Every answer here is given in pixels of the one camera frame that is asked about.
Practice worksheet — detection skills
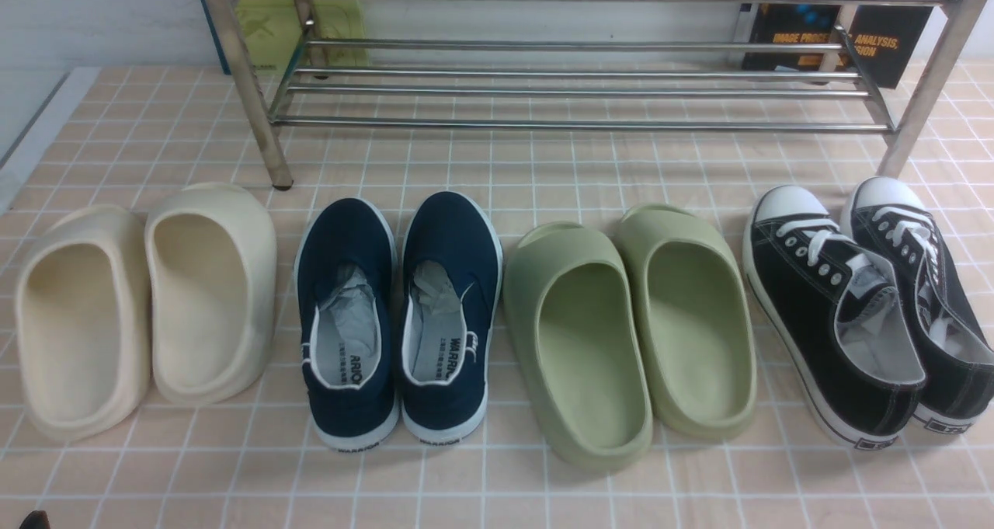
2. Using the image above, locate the navy canvas shoe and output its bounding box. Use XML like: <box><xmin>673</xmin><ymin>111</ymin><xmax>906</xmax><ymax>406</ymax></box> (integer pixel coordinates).
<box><xmin>294</xmin><ymin>197</ymin><xmax>400</xmax><ymax>454</ymax></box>
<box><xmin>400</xmin><ymin>190</ymin><xmax>503</xmax><ymax>445</ymax></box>

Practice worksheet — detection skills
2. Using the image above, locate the steel shoe rack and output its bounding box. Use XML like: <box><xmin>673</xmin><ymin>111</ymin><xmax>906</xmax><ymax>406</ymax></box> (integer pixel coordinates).
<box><xmin>202</xmin><ymin>0</ymin><xmax>990</xmax><ymax>190</ymax></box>

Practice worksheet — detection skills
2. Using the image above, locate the green slipper left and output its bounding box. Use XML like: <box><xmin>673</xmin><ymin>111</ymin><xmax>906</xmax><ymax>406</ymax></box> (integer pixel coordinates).
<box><xmin>502</xmin><ymin>221</ymin><xmax>654</xmax><ymax>472</ymax></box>

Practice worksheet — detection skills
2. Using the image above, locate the green slipper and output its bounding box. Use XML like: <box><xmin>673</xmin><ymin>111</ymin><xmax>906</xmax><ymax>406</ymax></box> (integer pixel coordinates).
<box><xmin>502</xmin><ymin>221</ymin><xmax>654</xmax><ymax>472</ymax></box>
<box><xmin>615</xmin><ymin>204</ymin><xmax>759</xmax><ymax>440</ymax></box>

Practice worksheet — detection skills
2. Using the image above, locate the green slipper right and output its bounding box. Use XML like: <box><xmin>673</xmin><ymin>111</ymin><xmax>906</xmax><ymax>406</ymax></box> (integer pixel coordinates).
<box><xmin>615</xmin><ymin>204</ymin><xmax>759</xmax><ymax>440</ymax></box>

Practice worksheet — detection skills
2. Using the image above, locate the cream slipper inner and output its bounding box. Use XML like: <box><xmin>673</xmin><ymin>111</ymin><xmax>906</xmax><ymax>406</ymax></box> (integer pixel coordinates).
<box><xmin>144</xmin><ymin>183</ymin><xmax>277</xmax><ymax>406</ymax></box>

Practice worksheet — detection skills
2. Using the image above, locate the cream slipper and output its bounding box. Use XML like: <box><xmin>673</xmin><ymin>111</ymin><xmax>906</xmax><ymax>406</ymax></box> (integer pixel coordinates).
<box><xmin>144</xmin><ymin>183</ymin><xmax>277</xmax><ymax>406</ymax></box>
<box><xmin>14</xmin><ymin>204</ymin><xmax>151</xmax><ymax>443</ymax></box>

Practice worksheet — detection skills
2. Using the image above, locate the yellow green book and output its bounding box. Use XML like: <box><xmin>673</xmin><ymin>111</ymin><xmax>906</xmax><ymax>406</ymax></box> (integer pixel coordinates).
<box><xmin>201</xmin><ymin>0</ymin><xmax>369</xmax><ymax>75</ymax></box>

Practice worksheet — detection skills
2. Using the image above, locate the black canvas sneaker left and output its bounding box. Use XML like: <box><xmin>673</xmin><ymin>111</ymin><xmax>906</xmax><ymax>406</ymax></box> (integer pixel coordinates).
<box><xmin>742</xmin><ymin>185</ymin><xmax>926</xmax><ymax>451</ymax></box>

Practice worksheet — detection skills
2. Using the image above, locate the black canvas sneaker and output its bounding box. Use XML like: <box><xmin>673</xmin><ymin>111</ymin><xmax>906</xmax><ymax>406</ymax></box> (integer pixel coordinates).
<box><xmin>742</xmin><ymin>185</ymin><xmax>926</xmax><ymax>451</ymax></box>
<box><xmin>841</xmin><ymin>176</ymin><xmax>993</xmax><ymax>436</ymax></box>

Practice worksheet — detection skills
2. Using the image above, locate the black canvas sneaker right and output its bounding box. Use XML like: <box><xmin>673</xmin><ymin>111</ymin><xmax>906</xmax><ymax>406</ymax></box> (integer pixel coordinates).
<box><xmin>841</xmin><ymin>176</ymin><xmax>993</xmax><ymax>436</ymax></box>

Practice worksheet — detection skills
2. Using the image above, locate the black image processing book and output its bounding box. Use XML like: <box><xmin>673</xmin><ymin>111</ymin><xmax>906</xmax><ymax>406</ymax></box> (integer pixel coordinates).
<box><xmin>734</xmin><ymin>4</ymin><xmax>933</xmax><ymax>88</ymax></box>

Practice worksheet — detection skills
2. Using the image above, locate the cream slipper far left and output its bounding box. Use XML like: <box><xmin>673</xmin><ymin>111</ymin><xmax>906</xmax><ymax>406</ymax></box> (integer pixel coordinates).
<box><xmin>14</xmin><ymin>204</ymin><xmax>151</xmax><ymax>443</ymax></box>

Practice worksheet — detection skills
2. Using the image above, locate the dark object bottom left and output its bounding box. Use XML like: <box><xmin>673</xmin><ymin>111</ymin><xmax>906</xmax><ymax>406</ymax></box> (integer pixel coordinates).
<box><xmin>19</xmin><ymin>510</ymin><xmax>50</xmax><ymax>529</ymax></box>

